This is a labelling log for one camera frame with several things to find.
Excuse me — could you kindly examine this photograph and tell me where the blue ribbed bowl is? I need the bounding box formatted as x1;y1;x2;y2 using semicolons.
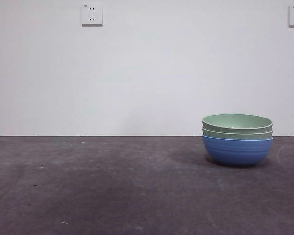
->
202;135;274;168

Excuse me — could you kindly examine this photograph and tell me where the green ribbed bowl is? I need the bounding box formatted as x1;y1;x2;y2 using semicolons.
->
202;113;273;134
202;126;274;141

